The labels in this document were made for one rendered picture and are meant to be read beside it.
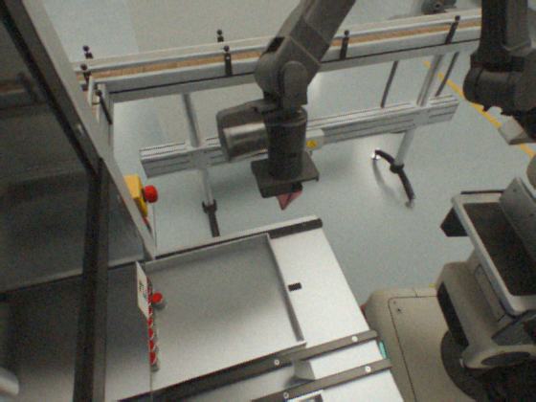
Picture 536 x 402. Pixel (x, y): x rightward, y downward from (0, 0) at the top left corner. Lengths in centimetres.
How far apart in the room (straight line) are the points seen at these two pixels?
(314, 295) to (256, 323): 14
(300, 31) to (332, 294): 52
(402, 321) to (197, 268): 91
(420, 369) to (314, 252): 74
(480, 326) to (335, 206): 131
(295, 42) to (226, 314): 52
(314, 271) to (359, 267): 108
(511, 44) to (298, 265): 55
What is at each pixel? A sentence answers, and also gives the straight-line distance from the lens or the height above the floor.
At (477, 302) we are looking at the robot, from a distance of 97.
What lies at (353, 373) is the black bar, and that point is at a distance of 70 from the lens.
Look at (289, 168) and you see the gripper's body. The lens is 53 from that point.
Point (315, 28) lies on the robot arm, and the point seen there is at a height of 138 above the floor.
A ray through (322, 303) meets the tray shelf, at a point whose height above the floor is 88.
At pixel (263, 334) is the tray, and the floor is 88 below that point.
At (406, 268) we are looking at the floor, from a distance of 194.
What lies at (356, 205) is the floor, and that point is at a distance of 212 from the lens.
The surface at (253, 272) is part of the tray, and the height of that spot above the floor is 88.
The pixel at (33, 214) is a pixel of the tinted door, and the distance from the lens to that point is 37.
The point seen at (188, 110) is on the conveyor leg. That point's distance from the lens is 150.
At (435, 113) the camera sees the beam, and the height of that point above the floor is 50.
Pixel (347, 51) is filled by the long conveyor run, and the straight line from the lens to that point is 153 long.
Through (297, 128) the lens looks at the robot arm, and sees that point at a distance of 49.
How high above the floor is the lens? 157
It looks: 50 degrees down
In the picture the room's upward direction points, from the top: straight up
